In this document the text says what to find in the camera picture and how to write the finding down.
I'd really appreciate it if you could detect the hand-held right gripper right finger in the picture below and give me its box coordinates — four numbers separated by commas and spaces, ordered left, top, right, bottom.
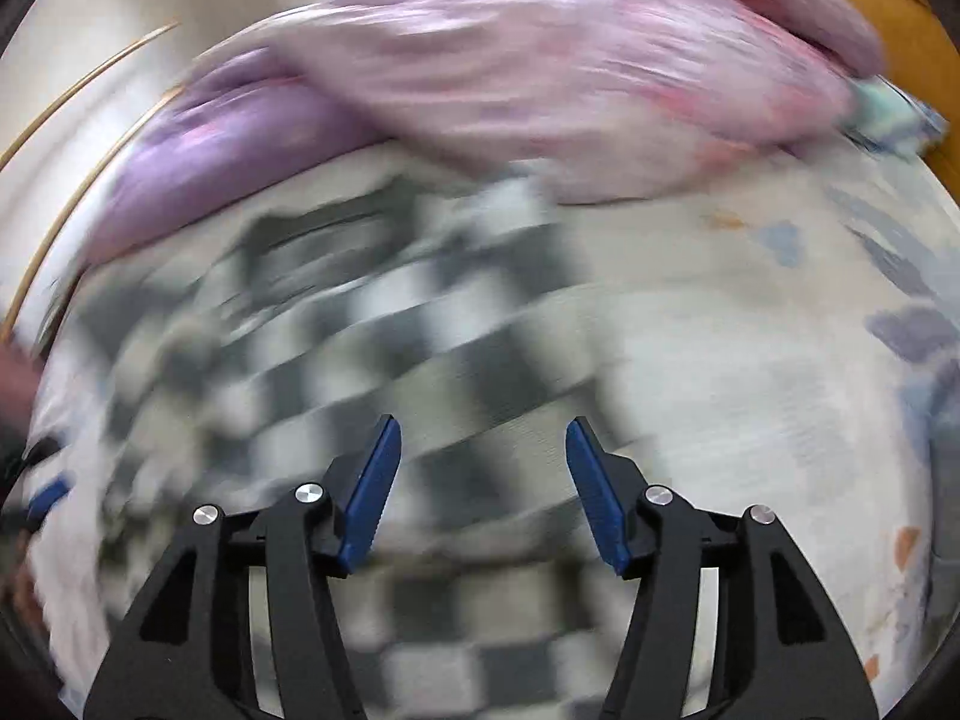
565, 415, 880, 720

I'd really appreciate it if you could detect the pink floral blanket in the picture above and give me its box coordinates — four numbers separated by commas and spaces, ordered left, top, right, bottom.
270, 0, 886, 205

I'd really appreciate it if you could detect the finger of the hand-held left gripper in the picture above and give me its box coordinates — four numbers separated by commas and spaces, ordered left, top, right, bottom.
25, 474, 74, 524

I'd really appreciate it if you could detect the light green patterned cloth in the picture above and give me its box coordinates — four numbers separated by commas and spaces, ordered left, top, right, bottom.
847, 79, 947, 160

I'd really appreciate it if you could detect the wooden headboard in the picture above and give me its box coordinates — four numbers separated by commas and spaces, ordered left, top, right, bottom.
772, 0, 960, 188

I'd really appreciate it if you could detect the white patterned bed sheet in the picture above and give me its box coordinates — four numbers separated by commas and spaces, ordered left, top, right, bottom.
22, 112, 960, 720

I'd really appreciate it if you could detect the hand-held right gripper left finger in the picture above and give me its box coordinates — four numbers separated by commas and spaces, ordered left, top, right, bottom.
82, 414, 403, 720

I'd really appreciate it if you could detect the black and white checkered garment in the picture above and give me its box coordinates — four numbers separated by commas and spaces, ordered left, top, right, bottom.
45, 165, 638, 720

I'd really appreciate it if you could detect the purple pillow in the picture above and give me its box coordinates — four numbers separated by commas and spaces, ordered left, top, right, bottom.
82, 45, 391, 271

